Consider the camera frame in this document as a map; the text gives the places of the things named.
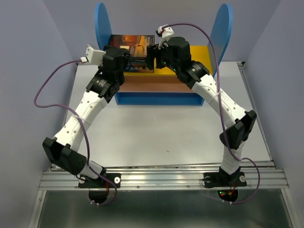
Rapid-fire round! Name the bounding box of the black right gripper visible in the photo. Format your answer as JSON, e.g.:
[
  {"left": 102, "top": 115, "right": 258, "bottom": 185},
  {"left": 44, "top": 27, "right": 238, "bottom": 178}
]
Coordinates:
[{"left": 143, "top": 42, "right": 179, "bottom": 74}]

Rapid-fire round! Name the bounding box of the orange Leonard Tolane book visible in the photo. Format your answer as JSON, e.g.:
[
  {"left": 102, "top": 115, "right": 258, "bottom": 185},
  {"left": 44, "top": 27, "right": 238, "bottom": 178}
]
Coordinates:
[{"left": 108, "top": 34, "right": 155, "bottom": 58}]

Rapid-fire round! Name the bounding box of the Three Days to See book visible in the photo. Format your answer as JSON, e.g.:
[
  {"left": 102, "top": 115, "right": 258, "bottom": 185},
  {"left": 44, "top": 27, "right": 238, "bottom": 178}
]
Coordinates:
[{"left": 130, "top": 57, "right": 146, "bottom": 64}]

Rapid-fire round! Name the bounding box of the Jane Eyre book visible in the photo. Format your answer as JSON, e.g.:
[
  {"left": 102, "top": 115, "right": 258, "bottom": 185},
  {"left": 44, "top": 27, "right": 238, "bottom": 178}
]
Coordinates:
[{"left": 124, "top": 63, "right": 154, "bottom": 73}]

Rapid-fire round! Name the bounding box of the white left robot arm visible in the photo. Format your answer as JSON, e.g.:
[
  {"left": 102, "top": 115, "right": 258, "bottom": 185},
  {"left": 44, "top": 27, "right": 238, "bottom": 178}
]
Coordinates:
[{"left": 42, "top": 46, "right": 130, "bottom": 187}]

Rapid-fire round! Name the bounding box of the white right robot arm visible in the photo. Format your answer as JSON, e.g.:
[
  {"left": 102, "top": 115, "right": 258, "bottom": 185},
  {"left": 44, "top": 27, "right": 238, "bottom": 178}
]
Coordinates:
[{"left": 145, "top": 37, "right": 257, "bottom": 188}]

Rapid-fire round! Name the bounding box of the blue yellow wooden bookshelf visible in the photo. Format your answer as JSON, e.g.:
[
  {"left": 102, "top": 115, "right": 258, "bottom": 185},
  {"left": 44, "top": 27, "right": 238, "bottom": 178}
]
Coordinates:
[{"left": 95, "top": 2, "right": 233, "bottom": 106}]

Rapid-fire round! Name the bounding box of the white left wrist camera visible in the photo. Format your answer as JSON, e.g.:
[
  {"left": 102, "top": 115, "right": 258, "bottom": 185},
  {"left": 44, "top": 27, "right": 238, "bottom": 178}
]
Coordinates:
[{"left": 80, "top": 45, "right": 106, "bottom": 66}]

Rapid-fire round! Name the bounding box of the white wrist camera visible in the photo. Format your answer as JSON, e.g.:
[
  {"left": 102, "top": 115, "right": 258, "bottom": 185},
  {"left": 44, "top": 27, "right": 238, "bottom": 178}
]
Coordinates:
[
  {"left": 80, "top": 45, "right": 106, "bottom": 66},
  {"left": 156, "top": 24, "right": 174, "bottom": 49}
]

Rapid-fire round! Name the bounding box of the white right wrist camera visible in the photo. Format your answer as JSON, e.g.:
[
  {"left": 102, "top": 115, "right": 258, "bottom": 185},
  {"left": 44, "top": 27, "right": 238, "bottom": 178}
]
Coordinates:
[{"left": 156, "top": 24, "right": 174, "bottom": 49}]

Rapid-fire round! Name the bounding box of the aluminium mounting rail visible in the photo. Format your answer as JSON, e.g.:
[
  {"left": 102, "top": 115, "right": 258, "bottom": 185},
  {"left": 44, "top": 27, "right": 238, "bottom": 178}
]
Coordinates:
[{"left": 39, "top": 161, "right": 289, "bottom": 191}]

